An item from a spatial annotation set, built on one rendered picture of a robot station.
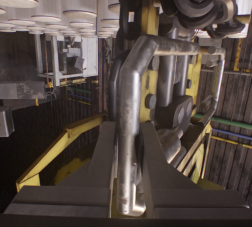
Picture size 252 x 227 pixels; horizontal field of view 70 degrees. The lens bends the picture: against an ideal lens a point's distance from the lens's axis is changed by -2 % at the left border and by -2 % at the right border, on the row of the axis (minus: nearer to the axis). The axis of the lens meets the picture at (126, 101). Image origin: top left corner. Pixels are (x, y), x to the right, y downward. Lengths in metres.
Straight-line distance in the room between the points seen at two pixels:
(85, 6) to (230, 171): 5.58
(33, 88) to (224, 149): 5.53
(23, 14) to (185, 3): 1.29
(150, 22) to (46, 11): 0.96
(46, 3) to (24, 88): 0.90
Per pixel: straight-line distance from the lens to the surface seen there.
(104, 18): 1.17
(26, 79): 7.59
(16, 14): 1.43
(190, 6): 0.21
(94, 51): 4.92
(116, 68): 0.25
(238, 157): 5.73
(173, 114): 0.29
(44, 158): 0.37
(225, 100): 5.24
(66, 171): 0.39
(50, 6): 1.19
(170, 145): 0.20
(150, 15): 0.25
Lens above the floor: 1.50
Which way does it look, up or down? 16 degrees up
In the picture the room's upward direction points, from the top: 178 degrees counter-clockwise
